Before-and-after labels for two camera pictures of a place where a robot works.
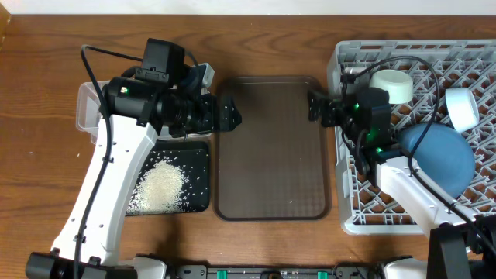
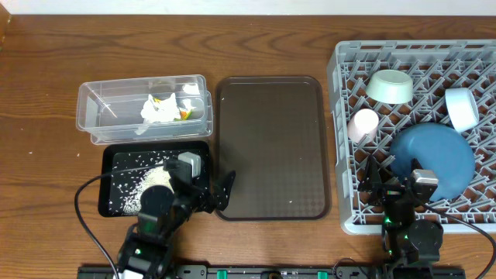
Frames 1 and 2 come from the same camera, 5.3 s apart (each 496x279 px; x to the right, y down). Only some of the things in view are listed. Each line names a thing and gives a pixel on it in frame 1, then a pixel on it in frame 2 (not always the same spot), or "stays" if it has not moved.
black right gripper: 335,107 to 373,180
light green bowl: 399,84 stays
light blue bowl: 462,108 stays
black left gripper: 204,125 to 213,202
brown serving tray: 275,165 stays
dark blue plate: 443,153 stays
